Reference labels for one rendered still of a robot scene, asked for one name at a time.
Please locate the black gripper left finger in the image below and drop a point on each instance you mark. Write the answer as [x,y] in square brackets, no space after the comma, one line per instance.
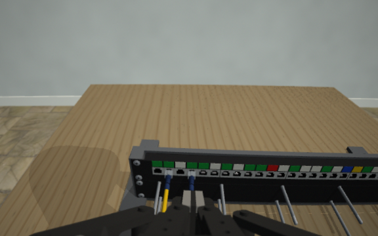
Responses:
[142,220]

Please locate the yellow cable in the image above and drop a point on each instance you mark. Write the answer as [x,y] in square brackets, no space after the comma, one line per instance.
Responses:
[166,190]

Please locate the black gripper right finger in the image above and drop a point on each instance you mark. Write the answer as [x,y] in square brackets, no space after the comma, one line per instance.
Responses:
[208,220]

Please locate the dark grey patch panel rack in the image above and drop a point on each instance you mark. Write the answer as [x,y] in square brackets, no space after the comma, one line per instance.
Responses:
[253,177]

